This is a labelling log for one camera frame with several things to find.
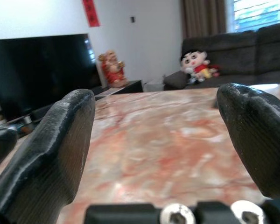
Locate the cartoon boy plush doll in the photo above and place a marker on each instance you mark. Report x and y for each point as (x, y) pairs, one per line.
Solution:
(196, 63)

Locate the black tv cabinet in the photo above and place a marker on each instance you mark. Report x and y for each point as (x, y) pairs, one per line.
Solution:
(133, 86)

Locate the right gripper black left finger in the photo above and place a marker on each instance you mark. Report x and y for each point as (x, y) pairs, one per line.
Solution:
(60, 144)

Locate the red paper wall banner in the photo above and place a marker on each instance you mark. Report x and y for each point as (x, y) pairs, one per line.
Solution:
(91, 12)

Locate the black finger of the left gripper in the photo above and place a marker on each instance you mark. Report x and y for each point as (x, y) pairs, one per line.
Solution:
(1, 145)

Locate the red gold fortune god figurine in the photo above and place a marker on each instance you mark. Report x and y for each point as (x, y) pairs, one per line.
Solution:
(113, 70)

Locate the dark wall switch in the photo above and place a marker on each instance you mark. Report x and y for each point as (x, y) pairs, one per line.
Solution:
(133, 19)

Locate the brown curtain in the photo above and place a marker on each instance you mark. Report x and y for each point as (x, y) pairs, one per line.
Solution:
(203, 17)

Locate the dark grey fabric sofa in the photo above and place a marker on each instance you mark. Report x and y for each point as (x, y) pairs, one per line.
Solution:
(242, 58)

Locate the window with blinds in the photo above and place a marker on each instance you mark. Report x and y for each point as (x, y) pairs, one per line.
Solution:
(259, 12)

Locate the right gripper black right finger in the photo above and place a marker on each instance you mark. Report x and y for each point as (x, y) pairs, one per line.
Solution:
(259, 130)

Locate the black flat screen television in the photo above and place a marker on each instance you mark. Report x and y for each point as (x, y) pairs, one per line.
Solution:
(37, 72)

